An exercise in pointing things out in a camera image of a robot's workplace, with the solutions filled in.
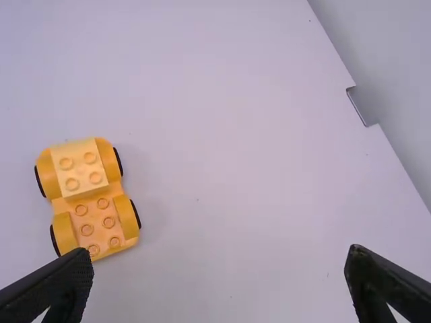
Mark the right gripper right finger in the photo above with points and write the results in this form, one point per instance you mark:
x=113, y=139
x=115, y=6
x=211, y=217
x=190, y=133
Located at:
x=370, y=279

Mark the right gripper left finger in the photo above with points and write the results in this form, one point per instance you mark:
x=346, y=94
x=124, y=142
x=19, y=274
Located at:
x=67, y=276

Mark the yellow toy car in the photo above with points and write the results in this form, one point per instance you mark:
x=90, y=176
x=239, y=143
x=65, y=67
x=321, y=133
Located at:
x=97, y=218

